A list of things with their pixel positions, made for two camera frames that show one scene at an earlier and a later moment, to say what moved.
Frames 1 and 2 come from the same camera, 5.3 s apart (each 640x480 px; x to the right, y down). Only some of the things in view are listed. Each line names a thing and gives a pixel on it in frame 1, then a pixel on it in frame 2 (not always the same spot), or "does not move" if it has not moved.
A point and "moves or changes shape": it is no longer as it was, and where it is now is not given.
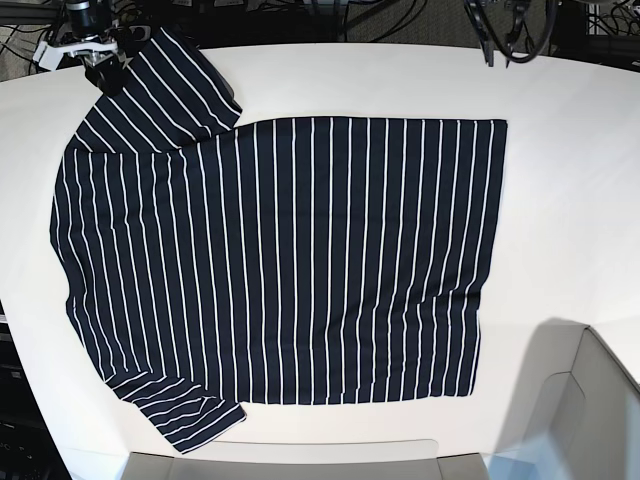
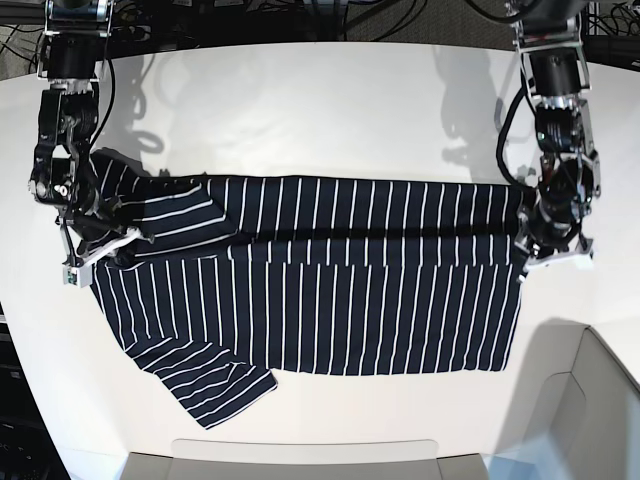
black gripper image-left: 109,75 -> 102,223
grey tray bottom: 305,460 does not move
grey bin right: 576,412 does not move
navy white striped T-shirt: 213,263 moves or changes shape
